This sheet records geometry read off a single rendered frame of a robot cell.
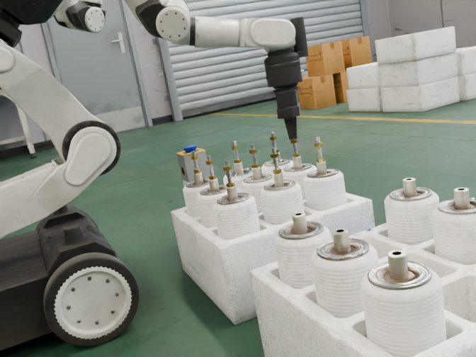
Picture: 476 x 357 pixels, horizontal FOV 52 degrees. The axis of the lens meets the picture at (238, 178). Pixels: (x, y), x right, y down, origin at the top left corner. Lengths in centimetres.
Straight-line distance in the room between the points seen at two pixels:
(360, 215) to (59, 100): 77
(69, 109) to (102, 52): 494
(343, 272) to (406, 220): 26
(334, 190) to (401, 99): 269
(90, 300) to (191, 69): 545
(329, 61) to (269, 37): 378
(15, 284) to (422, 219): 84
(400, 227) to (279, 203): 29
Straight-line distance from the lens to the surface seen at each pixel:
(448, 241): 86
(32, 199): 130
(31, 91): 127
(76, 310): 115
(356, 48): 520
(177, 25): 117
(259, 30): 120
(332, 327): 69
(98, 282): 113
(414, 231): 93
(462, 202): 86
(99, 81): 618
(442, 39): 386
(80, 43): 619
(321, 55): 494
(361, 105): 418
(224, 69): 658
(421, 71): 372
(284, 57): 122
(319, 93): 489
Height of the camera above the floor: 53
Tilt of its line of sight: 13 degrees down
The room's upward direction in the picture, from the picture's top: 10 degrees counter-clockwise
